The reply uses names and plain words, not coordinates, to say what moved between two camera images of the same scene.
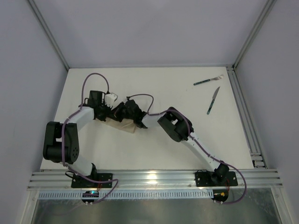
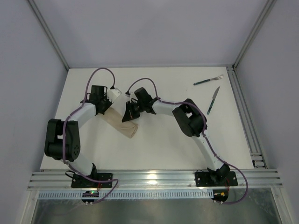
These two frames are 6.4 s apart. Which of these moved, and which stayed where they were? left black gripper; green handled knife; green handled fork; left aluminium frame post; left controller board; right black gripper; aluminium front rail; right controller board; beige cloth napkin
Moved: right black gripper; left black gripper; beige cloth napkin
Stayed: left aluminium frame post; left controller board; aluminium front rail; green handled fork; right controller board; green handled knife
